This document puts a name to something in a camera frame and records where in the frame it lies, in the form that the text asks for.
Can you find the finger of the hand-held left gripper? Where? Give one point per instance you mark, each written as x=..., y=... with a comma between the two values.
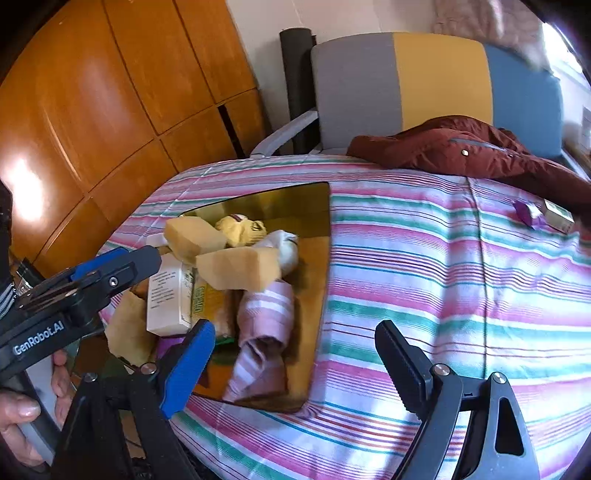
x=124, y=272
x=99, y=261

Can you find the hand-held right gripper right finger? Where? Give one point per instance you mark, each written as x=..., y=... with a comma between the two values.
x=401, y=364

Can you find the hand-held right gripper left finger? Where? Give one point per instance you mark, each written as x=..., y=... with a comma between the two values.
x=189, y=364

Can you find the purple packet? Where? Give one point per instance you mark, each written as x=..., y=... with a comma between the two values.
x=528, y=214
x=168, y=346

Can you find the green scouring sponge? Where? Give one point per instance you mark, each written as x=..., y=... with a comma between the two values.
x=224, y=344

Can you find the small white bottle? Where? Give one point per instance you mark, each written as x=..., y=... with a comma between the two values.
x=157, y=240

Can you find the white printed box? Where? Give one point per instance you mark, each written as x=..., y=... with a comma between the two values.
x=166, y=300

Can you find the yellow sponge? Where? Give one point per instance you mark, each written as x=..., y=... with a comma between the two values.
x=191, y=237
x=235, y=270
x=129, y=332

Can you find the pink striped sock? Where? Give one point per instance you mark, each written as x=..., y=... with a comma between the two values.
x=263, y=341

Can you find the gold tin box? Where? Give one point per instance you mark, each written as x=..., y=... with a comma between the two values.
x=311, y=286

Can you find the yellow knit sock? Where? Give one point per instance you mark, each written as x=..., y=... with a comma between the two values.
x=240, y=233

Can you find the white sock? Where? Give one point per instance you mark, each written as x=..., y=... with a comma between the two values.
x=284, y=251

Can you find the person's left hand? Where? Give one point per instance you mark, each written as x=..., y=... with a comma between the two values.
x=18, y=408

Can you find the wooden wardrobe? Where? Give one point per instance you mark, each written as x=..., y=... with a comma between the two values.
x=115, y=92

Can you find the green white box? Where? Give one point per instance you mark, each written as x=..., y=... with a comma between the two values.
x=558, y=217

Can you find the dark red jacket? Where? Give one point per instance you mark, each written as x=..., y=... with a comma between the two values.
x=438, y=147

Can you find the black rolled mat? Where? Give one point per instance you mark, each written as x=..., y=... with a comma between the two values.
x=295, y=83

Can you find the grey yellow blue chair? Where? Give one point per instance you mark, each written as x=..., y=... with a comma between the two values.
x=351, y=92

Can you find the pink patterned curtain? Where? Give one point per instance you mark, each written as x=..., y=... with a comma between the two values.
x=498, y=23

